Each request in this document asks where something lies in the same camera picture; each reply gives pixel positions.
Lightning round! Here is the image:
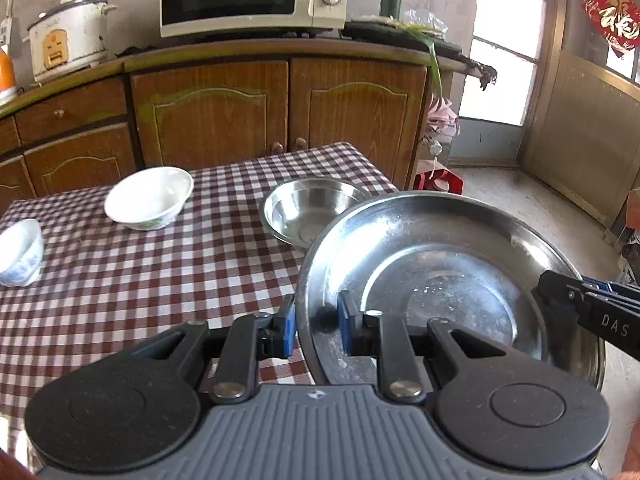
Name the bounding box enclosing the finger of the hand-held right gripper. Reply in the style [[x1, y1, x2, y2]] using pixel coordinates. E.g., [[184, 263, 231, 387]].
[[537, 270, 601, 307], [582, 276, 640, 301]]

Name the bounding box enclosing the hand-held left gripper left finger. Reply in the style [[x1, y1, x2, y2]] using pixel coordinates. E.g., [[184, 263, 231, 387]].
[[127, 292, 297, 406]]

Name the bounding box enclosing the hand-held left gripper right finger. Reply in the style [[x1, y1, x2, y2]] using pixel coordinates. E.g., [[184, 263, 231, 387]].
[[336, 290, 506, 406]]

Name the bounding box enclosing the steel bowl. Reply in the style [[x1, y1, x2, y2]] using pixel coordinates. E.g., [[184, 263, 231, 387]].
[[262, 178, 372, 255]]

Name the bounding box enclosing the shallow steel plate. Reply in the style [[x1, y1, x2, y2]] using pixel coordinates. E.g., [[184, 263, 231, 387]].
[[295, 191, 607, 393]]

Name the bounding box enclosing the white bowl with green print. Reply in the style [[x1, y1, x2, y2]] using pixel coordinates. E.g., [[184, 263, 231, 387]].
[[103, 166, 195, 232]]

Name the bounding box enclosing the white bowl with blue pattern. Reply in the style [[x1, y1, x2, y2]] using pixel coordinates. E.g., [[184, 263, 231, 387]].
[[0, 218, 45, 288]]

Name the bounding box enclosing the brown white checked tablecloth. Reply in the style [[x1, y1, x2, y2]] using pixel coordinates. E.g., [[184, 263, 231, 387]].
[[0, 141, 401, 461]]

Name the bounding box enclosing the grey glazed door leaf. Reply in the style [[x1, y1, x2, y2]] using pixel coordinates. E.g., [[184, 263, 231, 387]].
[[456, 0, 568, 167], [520, 0, 640, 233]]

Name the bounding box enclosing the red bag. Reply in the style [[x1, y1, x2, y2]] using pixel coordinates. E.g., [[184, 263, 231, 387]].
[[412, 169, 465, 196]]

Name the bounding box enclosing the pink cloth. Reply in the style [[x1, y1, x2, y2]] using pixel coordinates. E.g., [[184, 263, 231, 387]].
[[425, 94, 460, 140]]

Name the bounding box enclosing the double-door wooden cabinet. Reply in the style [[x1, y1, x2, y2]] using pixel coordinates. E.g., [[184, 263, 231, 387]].
[[122, 37, 456, 191]]

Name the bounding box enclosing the red paper door decoration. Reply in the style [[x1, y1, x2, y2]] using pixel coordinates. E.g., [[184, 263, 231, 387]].
[[581, 0, 640, 59]]

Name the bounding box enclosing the green onion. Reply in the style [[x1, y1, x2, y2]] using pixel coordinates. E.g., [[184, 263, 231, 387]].
[[395, 22, 446, 96]]

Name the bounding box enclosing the wooden cabinet with drawers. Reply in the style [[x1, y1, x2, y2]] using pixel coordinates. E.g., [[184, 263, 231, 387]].
[[0, 57, 133, 201]]

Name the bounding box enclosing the black flat tray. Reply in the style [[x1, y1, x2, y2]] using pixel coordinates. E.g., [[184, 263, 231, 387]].
[[342, 19, 463, 58]]

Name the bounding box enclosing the clear plastic bag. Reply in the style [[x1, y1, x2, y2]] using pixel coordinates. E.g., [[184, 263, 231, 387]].
[[400, 7, 448, 36]]

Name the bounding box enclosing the white rice cooker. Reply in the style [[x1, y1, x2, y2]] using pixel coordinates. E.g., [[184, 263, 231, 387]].
[[22, 0, 118, 83]]

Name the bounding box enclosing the orange electric kettle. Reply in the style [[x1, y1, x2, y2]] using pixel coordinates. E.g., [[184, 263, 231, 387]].
[[0, 45, 18, 103]]

